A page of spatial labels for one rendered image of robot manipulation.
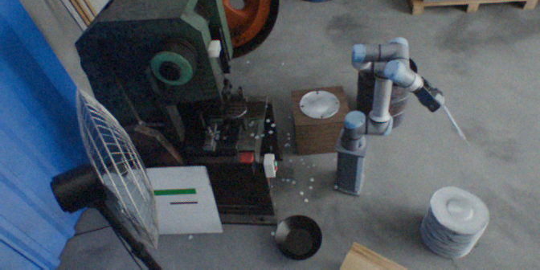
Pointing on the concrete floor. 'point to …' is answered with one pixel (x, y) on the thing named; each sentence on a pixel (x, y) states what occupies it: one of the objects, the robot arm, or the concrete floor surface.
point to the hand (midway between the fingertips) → (440, 104)
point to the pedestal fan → (135, 196)
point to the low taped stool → (367, 260)
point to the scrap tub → (400, 101)
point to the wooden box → (310, 125)
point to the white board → (183, 200)
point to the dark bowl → (298, 237)
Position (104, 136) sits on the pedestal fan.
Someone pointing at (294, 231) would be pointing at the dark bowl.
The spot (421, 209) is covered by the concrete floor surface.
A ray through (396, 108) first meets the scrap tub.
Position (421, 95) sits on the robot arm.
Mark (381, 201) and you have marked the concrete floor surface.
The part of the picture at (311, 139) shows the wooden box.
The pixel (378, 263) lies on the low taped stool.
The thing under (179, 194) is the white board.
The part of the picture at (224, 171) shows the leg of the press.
